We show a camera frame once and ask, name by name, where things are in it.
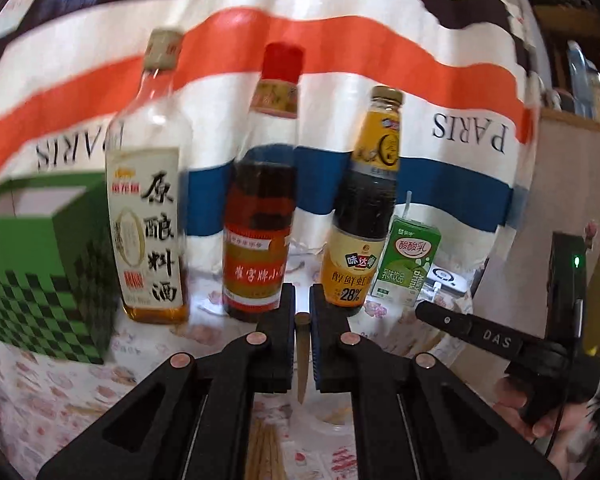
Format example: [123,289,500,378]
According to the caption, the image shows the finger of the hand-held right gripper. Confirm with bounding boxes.
[415,301,548,362]

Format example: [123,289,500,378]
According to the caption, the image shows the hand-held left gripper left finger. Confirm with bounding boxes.
[36,282,297,480]

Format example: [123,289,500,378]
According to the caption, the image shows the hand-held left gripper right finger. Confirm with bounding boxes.
[309,284,563,480]

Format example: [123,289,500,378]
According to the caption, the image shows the dark wooden chopstick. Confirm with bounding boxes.
[295,312,311,405]

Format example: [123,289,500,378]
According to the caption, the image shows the clear plastic cup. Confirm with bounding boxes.
[310,402,357,441]

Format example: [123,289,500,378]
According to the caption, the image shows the light wooden chopstick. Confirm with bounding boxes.
[62,400,113,417]
[250,417,267,480]
[265,425,282,480]

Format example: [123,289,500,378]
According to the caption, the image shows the person's right hand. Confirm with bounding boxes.
[495,377,600,444]

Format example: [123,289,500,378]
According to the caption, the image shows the white charger device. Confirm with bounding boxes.
[427,265,466,298]

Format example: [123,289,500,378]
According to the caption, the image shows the green drink carton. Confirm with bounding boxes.
[371,215,442,307]

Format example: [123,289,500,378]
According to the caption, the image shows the beige board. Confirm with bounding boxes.
[472,107,600,341]

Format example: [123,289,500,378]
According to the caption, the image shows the red-capped brown oil bottle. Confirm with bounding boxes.
[221,42,306,323]

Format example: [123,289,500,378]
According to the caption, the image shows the yellow-label dark sauce bottle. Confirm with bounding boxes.
[321,86,406,317]

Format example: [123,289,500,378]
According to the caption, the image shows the clear cooking wine bottle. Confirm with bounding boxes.
[105,29,191,325]

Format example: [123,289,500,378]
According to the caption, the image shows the clear container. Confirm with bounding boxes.
[565,40,600,123]

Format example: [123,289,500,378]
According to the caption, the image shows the printed tablecloth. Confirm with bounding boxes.
[0,240,481,480]

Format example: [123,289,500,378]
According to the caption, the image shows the green checkered box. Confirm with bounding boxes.
[0,172,123,365]

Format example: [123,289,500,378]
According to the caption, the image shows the wooden shelf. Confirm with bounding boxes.
[525,0,600,111]

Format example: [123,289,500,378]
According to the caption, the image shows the striped cloth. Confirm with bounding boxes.
[0,0,546,241]

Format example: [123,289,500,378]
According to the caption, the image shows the black cable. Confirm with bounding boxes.
[547,400,568,458]

